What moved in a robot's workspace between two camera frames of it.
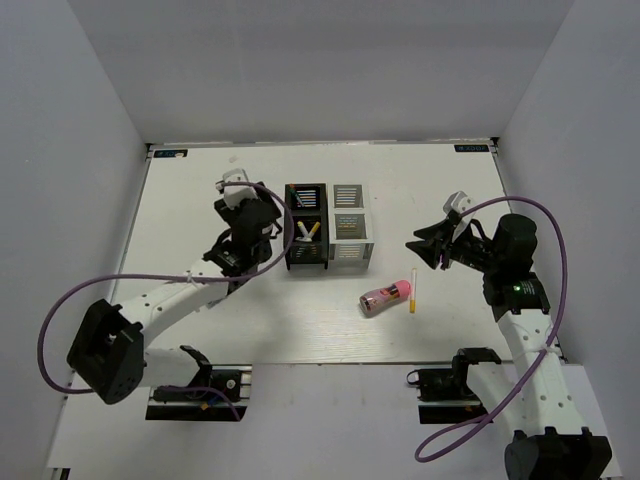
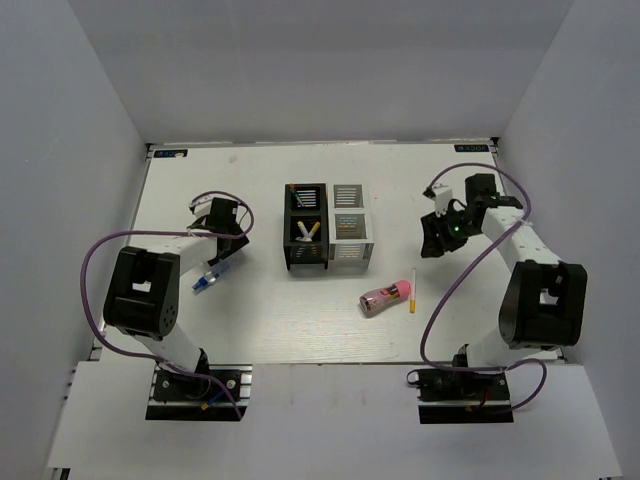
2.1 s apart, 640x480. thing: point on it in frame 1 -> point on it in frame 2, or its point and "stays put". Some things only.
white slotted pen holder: x=350 y=222 stays put
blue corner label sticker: x=471 y=147 stays put
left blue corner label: x=162 y=153 stays put
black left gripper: x=228 y=214 -> x=238 y=243
